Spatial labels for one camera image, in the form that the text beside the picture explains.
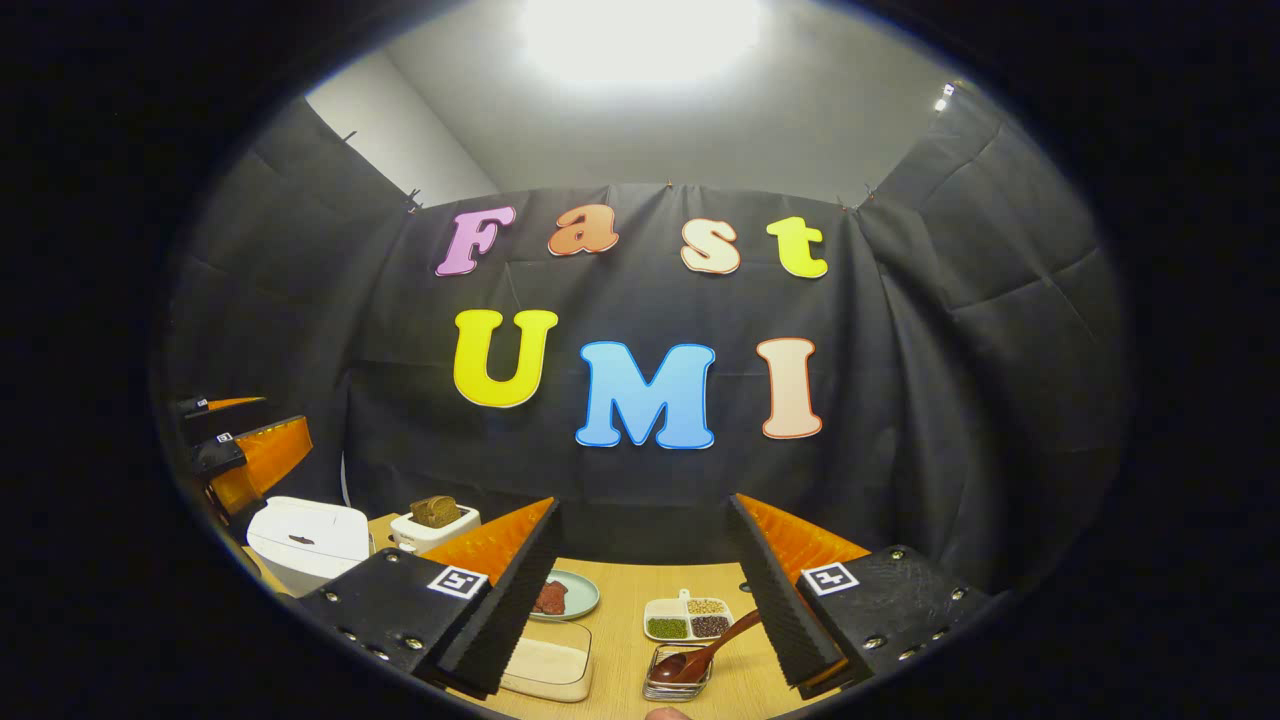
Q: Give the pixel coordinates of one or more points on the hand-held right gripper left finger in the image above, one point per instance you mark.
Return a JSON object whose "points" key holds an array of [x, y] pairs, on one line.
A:
{"points": [[510, 600]]}

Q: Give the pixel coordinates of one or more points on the brown wooden spoon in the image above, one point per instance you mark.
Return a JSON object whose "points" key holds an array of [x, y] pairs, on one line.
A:
{"points": [[700, 655]]}

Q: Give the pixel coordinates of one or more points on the white toaster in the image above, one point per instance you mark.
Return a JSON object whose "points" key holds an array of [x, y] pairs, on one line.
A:
{"points": [[440, 538]]}

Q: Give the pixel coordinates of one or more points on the clear box of rice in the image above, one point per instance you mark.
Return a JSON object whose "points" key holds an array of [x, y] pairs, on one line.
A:
{"points": [[545, 665]]}

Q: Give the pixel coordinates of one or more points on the brown bread slice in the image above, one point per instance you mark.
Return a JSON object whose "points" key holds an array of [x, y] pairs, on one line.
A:
{"points": [[436, 512]]}

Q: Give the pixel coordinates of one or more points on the white divided bean dish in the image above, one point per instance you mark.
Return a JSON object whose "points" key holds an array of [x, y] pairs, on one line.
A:
{"points": [[690, 615]]}

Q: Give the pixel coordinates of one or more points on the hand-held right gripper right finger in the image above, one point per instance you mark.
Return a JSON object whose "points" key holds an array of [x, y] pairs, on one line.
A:
{"points": [[770, 600]]}

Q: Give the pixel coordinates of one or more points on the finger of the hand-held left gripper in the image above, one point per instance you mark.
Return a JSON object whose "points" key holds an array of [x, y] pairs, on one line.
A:
{"points": [[265, 455], [225, 406]]}

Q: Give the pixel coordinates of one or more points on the ceiling light panel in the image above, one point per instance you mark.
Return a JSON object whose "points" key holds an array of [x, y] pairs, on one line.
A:
{"points": [[640, 40]]}

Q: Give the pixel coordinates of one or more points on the red meat slices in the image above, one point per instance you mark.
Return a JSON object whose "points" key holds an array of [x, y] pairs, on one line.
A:
{"points": [[550, 598]]}

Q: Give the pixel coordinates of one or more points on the white rice cooker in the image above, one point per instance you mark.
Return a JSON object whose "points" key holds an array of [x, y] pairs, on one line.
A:
{"points": [[310, 540]]}

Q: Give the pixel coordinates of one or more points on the pale green plate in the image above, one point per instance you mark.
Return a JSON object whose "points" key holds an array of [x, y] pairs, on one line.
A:
{"points": [[582, 597]]}

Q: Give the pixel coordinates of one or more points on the clear glass chopstick holder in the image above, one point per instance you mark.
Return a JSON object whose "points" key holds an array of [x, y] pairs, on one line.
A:
{"points": [[675, 690]]}

